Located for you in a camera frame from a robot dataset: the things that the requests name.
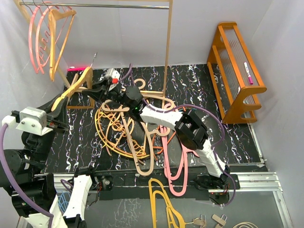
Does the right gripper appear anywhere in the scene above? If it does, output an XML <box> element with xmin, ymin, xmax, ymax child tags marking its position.
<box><xmin>84</xmin><ymin>79</ymin><xmax>133</xmax><ymax>109</ymax></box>

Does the wooden hanger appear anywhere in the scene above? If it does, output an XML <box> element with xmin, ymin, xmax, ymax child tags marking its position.
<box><xmin>51</xmin><ymin>52</ymin><xmax>97</xmax><ymax>111</ymax></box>
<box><xmin>48</xmin><ymin>9</ymin><xmax>76</xmax><ymax>82</ymax></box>

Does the beige plastic hanger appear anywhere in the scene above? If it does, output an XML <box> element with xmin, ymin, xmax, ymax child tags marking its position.
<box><xmin>95</xmin><ymin>100</ymin><xmax>170</xmax><ymax>176</ymax></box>

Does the pink curved wire hanger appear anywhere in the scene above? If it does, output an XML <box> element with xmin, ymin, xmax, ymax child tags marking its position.
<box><xmin>28</xmin><ymin>2</ymin><xmax>76</xmax><ymax>81</ymax></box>

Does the pink wavy wire hanger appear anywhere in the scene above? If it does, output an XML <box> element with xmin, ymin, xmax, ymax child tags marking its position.
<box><xmin>19</xmin><ymin>0</ymin><xmax>50</xmax><ymax>74</ymax></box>

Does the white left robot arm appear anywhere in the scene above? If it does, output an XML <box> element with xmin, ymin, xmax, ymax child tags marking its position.
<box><xmin>0</xmin><ymin>95</ymin><xmax>98</xmax><ymax>228</ymax></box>

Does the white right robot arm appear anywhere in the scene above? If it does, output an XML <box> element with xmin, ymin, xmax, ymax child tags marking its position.
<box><xmin>83</xmin><ymin>74</ymin><xmax>230</xmax><ymax>189</ymax></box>

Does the pink tape strip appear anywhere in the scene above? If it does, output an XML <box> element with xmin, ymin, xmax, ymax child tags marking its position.
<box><xmin>67</xmin><ymin>67</ymin><xmax>86</xmax><ymax>72</ymax></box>

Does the orange plastic curved hanger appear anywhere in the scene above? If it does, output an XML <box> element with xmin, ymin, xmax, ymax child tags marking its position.
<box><xmin>95</xmin><ymin>107</ymin><xmax>150</xmax><ymax>159</ymax></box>

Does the pink flat plastic hanger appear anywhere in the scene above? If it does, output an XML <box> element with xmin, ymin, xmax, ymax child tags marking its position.
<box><xmin>160</xmin><ymin>123</ymin><xmax>202</xmax><ymax>197</ymax></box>

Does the orange wooden shelf rack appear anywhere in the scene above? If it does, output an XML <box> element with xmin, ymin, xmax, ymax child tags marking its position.
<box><xmin>207</xmin><ymin>22</ymin><xmax>267</xmax><ymax>124</ymax></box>

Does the yellow plastic hanger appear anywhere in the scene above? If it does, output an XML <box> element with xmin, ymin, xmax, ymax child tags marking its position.
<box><xmin>148</xmin><ymin>178</ymin><xmax>186</xmax><ymax>228</ymax></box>

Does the pink white marker pen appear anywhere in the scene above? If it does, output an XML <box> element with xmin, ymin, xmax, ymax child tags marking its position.
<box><xmin>244</xmin><ymin>62</ymin><xmax>254</xmax><ymax>85</ymax></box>

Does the beige clip left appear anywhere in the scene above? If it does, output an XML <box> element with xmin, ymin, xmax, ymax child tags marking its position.
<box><xmin>188</xmin><ymin>214</ymin><xmax>207</xmax><ymax>228</ymax></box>

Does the beige clip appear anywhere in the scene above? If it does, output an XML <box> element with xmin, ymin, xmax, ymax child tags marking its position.
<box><xmin>211</xmin><ymin>214</ymin><xmax>227</xmax><ymax>228</ymax></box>
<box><xmin>188</xmin><ymin>214</ymin><xmax>207</xmax><ymax>228</ymax></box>

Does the beige clip right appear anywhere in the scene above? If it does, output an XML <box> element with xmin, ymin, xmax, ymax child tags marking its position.
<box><xmin>211</xmin><ymin>214</ymin><xmax>227</xmax><ymax>228</ymax></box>

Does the cream hanger bottom edge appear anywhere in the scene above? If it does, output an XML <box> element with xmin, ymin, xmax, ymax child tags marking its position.
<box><xmin>233</xmin><ymin>222</ymin><xmax>258</xmax><ymax>228</ymax></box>

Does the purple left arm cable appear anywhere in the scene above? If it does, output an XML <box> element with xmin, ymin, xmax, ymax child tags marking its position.
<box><xmin>0</xmin><ymin>123</ymin><xmax>74</xmax><ymax>228</ymax></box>

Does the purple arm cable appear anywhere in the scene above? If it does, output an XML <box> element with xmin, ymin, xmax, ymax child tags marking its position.
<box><xmin>117</xmin><ymin>63</ymin><xmax>237</xmax><ymax>207</ymax></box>
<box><xmin>0</xmin><ymin>123</ymin><xmax>74</xmax><ymax>228</ymax></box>

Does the wooden garment rack frame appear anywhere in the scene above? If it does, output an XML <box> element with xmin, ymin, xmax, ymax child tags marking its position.
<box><xmin>14</xmin><ymin>0</ymin><xmax>173</xmax><ymax>96</ymax></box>

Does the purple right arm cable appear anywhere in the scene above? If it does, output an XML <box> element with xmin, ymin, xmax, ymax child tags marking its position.
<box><xmin>117</xmin><ymin>63</ymin><xmax>237</xmax><ymax>207</ymax></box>

